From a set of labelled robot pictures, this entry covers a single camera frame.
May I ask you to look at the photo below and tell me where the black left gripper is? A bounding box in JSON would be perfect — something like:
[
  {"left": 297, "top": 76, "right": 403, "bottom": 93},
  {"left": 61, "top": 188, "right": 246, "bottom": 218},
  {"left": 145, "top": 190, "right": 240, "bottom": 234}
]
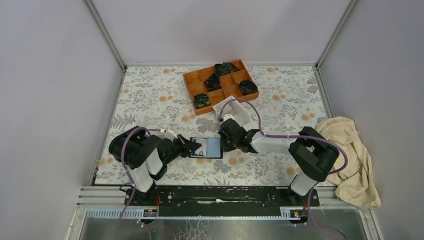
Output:
[{"left": 164, "top": 134, "right": 201, "bottom": 166}]

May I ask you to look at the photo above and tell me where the white VIP card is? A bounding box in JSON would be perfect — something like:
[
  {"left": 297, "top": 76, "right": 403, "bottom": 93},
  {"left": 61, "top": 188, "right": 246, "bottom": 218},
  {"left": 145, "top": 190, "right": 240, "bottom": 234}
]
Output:
[{"left": 194, "top": 137, "right": 208, "bottom": 157}]

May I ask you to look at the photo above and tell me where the black leather card holder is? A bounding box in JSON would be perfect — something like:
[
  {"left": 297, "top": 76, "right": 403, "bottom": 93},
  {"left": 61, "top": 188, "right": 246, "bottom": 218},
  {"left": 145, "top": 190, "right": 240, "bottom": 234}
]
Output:
[{"left": 188, "top": 137, "right": 223, "bottom": 159}]

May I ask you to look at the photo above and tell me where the white plastic card box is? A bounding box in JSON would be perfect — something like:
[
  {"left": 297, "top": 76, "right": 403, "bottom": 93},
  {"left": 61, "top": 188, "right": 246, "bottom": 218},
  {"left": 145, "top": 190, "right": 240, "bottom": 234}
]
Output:
[{"left": 212, "top": 95, "right": 257, "bottom": 131}]

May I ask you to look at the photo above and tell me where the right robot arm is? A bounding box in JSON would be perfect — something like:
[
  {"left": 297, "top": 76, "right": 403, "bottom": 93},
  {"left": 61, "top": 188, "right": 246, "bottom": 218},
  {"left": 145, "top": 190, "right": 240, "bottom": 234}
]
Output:
[{"left": 218, "top": 117, "right": 343, "bottom": 206}]

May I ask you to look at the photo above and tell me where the rolled black belt front-left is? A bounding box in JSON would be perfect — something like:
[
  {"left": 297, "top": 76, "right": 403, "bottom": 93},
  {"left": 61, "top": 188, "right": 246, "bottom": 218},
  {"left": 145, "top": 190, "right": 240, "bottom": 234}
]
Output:
[{"left": 193, "top": 93, "right": 211, "bottom": 109}]

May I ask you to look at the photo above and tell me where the rolled black belt right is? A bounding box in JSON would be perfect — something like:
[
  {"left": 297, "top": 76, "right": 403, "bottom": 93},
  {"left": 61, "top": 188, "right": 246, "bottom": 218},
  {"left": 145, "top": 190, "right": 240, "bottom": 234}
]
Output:
[{"left": 238, "top": 79, "right": 258, "bottom": 96}]

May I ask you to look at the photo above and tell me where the orange wooden divided tray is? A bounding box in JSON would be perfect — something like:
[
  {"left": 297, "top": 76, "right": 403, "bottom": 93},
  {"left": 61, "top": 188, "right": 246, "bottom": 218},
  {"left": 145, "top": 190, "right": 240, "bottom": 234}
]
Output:
[{"left": 183, "top": 59, "right": 259, "bottom": 116}]

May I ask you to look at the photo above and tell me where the rolled black belt middle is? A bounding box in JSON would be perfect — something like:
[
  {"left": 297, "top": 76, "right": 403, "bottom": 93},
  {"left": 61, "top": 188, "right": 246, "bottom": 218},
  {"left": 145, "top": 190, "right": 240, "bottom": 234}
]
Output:
[{"left": 203, "top": 73, "right": 222, "bottom": 92}]

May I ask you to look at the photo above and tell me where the rolled black belt top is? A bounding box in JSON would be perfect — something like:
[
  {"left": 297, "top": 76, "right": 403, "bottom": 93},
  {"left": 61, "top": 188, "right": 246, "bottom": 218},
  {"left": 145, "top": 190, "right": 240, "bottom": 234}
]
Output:
[{"left": 213, "top": 62, "right": 240, "bottom": 76}]

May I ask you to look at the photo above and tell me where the beige crumpled cloth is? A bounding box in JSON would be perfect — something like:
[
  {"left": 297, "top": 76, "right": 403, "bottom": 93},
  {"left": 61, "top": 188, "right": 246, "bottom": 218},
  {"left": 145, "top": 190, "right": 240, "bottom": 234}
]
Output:
[{"left": 316, "top": 116, "right": 382, "bottom": 209}]

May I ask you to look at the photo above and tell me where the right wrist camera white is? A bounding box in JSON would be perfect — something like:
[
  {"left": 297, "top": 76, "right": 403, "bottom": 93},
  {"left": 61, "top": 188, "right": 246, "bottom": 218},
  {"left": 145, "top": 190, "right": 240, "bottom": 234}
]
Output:
[{"left": 222, "top": 114, "right": 235, "bottom": 122}]

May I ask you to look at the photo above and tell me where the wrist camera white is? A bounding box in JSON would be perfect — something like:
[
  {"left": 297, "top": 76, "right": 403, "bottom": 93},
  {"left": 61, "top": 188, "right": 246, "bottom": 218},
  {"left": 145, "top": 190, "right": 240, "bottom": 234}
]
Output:
[
  {"left": 222, "top": 114, "right": 235, "bottom": 122},
  {"left": 160, "top": 124, "right": 178, "bottom": 141}
]

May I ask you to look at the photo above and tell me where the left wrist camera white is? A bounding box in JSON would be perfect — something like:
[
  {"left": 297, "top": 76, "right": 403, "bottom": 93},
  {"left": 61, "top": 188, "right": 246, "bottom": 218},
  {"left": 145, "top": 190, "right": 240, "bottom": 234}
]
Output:
[{"left": 160, "top": 124, "right": 178, "bottom": 141}]

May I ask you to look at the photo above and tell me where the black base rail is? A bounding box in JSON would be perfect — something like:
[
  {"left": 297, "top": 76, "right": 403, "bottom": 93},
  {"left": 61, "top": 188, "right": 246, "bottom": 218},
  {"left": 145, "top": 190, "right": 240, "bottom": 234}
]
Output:
[{"left": 124, "top": 184, "right": 320, "bottom": 217}]

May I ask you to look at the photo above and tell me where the white slotted cable duct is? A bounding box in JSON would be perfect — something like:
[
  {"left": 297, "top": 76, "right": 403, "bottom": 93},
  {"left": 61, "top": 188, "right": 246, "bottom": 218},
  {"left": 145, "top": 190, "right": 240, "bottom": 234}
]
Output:
[{"left": 86, "top": 207, "right": 301, "bottom": 221}]

